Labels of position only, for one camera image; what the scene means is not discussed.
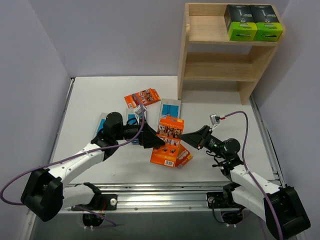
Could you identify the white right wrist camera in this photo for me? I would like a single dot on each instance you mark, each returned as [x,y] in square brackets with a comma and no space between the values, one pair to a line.
[216,120]

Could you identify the wooden shelf unit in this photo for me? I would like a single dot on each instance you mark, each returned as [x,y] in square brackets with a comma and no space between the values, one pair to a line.
[207,53]

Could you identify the harry's razor box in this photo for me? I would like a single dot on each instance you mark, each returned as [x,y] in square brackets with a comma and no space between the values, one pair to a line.
[131,118]
[170,107]
[100,122]

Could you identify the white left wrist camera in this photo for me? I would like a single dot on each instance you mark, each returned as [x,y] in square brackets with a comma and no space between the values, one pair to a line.
[138,111]

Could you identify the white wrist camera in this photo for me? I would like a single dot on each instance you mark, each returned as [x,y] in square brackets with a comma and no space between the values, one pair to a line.
[138,111]
[216,120]

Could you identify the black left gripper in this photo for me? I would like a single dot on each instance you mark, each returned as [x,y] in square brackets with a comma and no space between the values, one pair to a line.
[142,136]

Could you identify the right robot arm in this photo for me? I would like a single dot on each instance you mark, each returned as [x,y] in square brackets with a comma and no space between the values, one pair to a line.
[279,207]

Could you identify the orange Gillette Fusion5 box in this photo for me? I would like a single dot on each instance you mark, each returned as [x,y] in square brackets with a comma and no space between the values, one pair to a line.
[183,157]

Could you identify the Harry's razor box left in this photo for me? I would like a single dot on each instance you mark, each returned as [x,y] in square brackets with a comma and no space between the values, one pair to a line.
[100,122]

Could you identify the orange styler box back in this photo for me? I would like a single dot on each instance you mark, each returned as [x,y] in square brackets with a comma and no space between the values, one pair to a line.
[147,97]

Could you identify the Harry's razor box middle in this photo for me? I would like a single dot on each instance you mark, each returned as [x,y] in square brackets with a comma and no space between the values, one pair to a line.
[131,118]

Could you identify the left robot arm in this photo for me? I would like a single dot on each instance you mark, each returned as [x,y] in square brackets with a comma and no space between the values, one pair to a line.
[47,191]

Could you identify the Harry's razor box right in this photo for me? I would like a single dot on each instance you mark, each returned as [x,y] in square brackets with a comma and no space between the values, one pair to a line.
[170,107]

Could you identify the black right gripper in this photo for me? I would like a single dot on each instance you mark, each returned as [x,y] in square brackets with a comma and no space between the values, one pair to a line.
[204,137]

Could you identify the orange styler box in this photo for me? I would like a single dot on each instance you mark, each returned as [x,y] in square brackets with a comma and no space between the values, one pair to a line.
[168,130]
[147,97]

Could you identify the black green GilletteLabs box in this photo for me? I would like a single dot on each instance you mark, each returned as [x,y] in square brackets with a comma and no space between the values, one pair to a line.
[240,23]
[269,28]

